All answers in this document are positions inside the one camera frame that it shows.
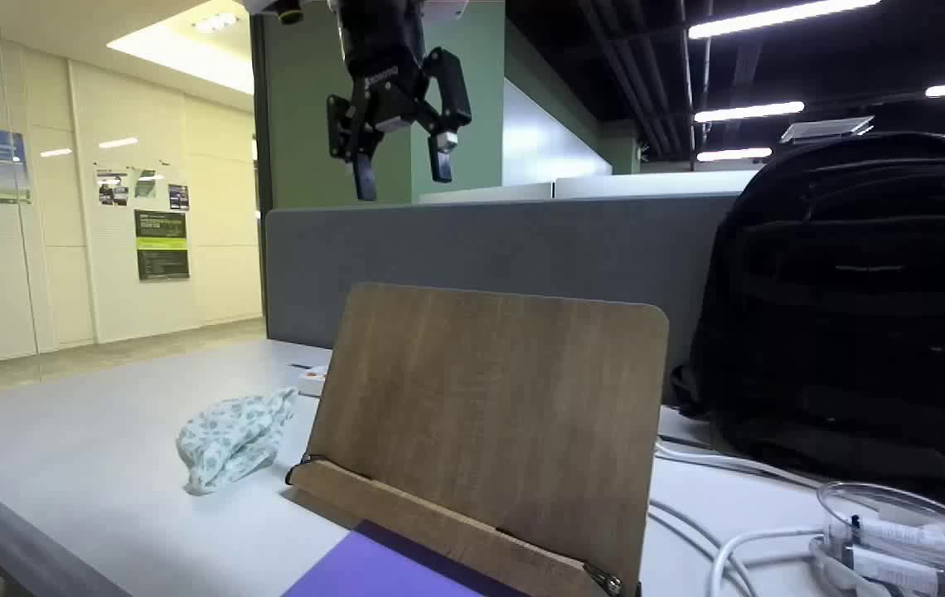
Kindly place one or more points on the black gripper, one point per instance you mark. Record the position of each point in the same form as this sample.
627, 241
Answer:
385, 61

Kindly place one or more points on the white green patterned cloth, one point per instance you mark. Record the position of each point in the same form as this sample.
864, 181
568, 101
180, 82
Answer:
230, 440

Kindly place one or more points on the brown wooden tablet stand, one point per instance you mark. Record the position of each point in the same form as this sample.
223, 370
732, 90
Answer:
491, 418

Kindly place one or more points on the gray desk partition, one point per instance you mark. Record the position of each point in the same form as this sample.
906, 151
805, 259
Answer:
491, 259

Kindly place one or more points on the small white table object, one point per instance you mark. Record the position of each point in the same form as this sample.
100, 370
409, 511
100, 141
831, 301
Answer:
313, 378

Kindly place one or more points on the gray box behind backpack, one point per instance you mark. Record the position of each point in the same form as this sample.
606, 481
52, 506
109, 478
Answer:
823, 130

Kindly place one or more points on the purple paper sheet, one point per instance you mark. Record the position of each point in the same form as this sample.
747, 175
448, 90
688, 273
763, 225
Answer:
381, 567

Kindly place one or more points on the black backpack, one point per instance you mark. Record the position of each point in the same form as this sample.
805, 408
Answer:
856, 309

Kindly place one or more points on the white marker pen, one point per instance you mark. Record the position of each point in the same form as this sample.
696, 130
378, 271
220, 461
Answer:
890, 567
903, 536

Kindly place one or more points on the clear plastic bag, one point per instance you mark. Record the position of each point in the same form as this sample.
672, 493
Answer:
914, 543

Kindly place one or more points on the small wall photo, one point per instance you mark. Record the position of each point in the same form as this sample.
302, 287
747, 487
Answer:
177, 197
148, 184
115, 188

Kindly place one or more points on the dark green wall poster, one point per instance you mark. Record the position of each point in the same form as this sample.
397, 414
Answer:
160, 246

